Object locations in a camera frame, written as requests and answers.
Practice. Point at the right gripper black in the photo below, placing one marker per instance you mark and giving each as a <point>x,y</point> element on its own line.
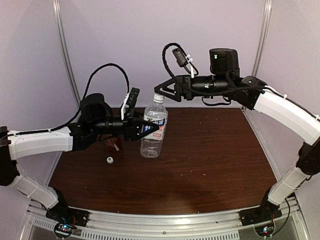
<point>181,83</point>

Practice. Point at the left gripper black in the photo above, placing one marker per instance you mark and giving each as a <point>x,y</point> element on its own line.
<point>131,130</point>

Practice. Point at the white water bottle cap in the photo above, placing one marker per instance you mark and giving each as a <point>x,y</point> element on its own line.
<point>157,98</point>

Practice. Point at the clear water bottle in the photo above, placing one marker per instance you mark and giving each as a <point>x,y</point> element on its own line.
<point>156,113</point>

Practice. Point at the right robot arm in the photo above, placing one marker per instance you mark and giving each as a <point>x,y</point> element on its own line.
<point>254,94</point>

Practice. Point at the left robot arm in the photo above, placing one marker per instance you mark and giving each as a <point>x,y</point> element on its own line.
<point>96,119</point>

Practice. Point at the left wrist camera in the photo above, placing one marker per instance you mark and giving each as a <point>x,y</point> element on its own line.
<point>129,102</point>

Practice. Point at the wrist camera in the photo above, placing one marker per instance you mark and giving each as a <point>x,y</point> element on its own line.
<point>129,102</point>
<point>185,61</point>

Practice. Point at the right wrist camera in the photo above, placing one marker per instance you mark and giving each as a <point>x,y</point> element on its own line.
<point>185,61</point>

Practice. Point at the right aluminium corner post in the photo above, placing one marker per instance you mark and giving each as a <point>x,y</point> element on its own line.
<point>263,36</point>

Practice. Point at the aluminium corner post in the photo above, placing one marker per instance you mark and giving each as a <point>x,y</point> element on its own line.
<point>64,50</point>
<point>263,36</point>

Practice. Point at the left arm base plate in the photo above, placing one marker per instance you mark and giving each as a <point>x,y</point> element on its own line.
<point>68,221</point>

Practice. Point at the left aluminium corner post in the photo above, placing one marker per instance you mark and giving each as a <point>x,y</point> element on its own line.
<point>64,50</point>

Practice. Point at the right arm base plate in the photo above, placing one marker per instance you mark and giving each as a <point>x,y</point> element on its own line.
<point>261,218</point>

